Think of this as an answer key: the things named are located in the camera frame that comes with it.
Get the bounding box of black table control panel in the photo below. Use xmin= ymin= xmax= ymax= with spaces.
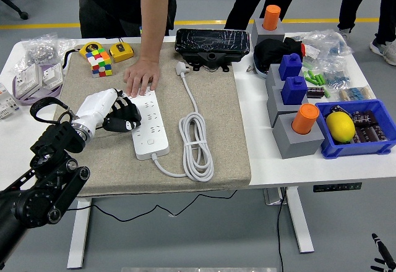
xmin=312 ymin=182 xmax=363 ymax=193

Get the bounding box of white socket box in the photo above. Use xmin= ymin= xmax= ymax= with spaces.
xmin=15 ymin=64 xmax=43 ymax=98
xmin=41 ymin=63 xmax=64 ymax=87

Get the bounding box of thin black plug cord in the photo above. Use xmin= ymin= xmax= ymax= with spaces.
xmin=66 ymin=190 xmax=238 ymax=223

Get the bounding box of yellow lemon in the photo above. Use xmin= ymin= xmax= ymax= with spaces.
xmin=325 ymin=112 xmax=356 ymax=145

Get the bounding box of small white carton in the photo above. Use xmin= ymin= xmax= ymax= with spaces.
xmin=304 ymin=45 xmax=321 ymax=59

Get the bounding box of clear bag of taped resistors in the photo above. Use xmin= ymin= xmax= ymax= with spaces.
xmin=337 ymin=85 xmax=377 ymax=103

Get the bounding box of black cloth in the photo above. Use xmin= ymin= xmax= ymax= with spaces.
xmin=253 ymin=36 xmax=307 ymax=75

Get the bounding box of clear bag of blue resistors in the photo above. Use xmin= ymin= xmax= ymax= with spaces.
xmin=318 ymin=58 xmax=352 ymax=89

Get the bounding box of black hanging cable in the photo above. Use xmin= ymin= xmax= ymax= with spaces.
xmin=276 ymin=188 xmax=287 ymax=272

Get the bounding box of scrambled colour puzzle cube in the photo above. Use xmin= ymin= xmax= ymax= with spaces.
xmin=85 ymin=48 xmax=114 ymax=78

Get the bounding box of grey-brown mat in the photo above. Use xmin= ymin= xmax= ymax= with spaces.
xmin=58 ymin=41 xmax=252 ymax=198

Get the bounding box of blue plastic bin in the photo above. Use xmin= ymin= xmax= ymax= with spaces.
xmin=314 ymin=99 xmax=396 ymax=159

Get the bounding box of large clear bag of resistors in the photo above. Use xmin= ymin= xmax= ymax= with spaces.
xmin=301 ymin=29 xmax=354 ymax=66

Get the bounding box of white circuit breaker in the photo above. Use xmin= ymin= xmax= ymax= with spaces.
xmin=0 ymin=82 xmax=21 ymax=120

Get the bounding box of blue block with knob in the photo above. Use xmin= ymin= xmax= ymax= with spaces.
xmin=278 ymin=53 xmax=303 ymax=81
xmin=280 ymin=76 xmax=309 ymax=105

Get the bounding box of white power strip cord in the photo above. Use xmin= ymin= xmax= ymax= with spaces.
xmin=151 ymin=61 xmax=215 ymax=182

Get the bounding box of white bowl with blue rim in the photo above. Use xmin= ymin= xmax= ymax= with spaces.
xmin=252 ymin=58 xmax=269 ymax=80

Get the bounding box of small black clip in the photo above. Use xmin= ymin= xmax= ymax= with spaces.
xmin=329 ymin=105 xmax=352 ymax=118

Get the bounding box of orange cylinder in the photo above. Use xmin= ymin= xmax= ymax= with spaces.
xmin=262 ymin=4 xmax=282 ymax=32
xmin=291 ymin=103 xmax=320 ymax=135

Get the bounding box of small yellow tape measure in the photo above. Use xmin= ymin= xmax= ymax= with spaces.
xmin=106 ymin=35 xmax=135 ymax=63

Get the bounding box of dark brown capacitor pack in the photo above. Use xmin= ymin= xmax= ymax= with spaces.
xmin=351 ymin=110 xmax=389 ymax=143

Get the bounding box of round yellow tape measure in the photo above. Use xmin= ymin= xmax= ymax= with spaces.
xmin=62 ymin=41 xmax=105 ymax=70

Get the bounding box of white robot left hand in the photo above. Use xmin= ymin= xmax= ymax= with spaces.
xmin=75 ymin=88 xmax=142 ymax=135

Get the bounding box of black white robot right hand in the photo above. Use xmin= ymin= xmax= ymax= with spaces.
xmin=369 ymin=232 xmax=396 ymax=272

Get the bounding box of white power strip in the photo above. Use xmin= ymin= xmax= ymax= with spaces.
xmin=128 ymin=88 xmax=170 ymax=161

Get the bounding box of black device in plastic wrap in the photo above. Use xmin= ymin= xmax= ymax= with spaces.
xmin=174 ymin=28 xmax=251 ymax=72

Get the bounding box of purple tray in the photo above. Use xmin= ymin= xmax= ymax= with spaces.
xmin=12 ymin=62 xmax=64 ymax=105

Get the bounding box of grey square block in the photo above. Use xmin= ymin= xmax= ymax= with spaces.
xmin=266 ymin=85 xmax=309 ymax=128
xmin=272 ymin=113 xmax=325 ymax=160
xmin=251 ymin=18 xmax=285 ymax=47
xmin=265 ymin=64 xmax=306 ymax=90

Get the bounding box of clear bag of metal parts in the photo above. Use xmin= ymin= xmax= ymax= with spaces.
xmin=9 ymin=32 xmax=77 ymax=75

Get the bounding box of white table leg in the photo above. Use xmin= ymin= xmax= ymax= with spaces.
xmin=67 ymin=199 xmax=93 ymax=270
xmin=284 ymin=187 xmax=316 ymax=253

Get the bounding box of person's left hand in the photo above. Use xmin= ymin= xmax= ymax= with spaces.
xmin=123 ymin=57 xmax=161 ymax=98

